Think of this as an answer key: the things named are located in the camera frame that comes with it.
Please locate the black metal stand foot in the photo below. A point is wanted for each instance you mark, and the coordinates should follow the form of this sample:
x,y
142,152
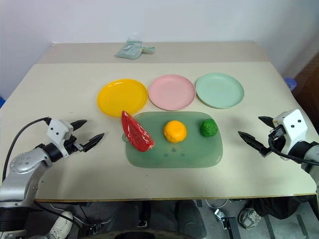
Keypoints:
x,y
228,224

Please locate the crumpled pale green plastic bag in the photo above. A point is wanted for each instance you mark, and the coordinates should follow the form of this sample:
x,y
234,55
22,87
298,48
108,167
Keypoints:
x,y
130,49

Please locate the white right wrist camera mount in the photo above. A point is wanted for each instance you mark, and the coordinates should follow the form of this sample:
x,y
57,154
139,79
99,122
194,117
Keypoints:
x,y
292,124

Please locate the orange fruit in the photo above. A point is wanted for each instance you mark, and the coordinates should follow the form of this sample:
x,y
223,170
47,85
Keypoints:
x,y
175,131

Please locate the red watermelon slice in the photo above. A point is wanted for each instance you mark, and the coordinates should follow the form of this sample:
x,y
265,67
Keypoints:
x,y
135,133

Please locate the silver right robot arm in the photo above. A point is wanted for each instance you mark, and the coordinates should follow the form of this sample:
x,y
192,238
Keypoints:
x,y
309,159

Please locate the grey sneaker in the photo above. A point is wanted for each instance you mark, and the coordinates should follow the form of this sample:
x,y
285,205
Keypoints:
x,y
249,217

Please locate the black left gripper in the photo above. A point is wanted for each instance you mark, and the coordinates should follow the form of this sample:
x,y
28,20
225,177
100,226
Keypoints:
x,y
74,145

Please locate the pale green plastic plate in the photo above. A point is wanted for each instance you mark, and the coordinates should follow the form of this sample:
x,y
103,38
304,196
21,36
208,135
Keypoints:
x,y
219,90

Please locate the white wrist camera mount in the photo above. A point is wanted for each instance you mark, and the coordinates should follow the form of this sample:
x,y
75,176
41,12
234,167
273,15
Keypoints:
x,y
292,124
57,129

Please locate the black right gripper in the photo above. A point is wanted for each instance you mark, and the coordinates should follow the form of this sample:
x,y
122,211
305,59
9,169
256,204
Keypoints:
x,y
277,138

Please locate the pink plastic plate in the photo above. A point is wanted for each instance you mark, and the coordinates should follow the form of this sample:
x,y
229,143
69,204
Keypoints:
x,y
171,92

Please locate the brown wooden cabinet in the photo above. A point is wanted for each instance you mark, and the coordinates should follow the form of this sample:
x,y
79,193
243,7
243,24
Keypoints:
x,y
307,82

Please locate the green round vegetable toy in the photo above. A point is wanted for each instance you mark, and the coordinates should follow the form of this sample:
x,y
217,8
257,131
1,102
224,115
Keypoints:
x,y
208,127

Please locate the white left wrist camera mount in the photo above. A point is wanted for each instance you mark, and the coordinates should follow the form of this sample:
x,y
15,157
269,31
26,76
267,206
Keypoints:
x,y
57,129

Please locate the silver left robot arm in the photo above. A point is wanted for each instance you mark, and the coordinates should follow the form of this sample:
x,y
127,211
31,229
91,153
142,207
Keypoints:
x,y
22,164

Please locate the translucent green rectangular tray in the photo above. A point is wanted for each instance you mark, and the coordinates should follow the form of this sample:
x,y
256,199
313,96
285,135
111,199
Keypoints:
x,y
189,154

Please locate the yellow plastic plate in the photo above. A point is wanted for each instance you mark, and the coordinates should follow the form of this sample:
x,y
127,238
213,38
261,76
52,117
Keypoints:
x,y
122,97

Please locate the blue plastic object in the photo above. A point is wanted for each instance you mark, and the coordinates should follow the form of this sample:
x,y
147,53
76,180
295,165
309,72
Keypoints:
x,y
1,100

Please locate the white sneaker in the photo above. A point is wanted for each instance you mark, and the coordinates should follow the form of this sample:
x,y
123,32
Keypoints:
x,y
61,225

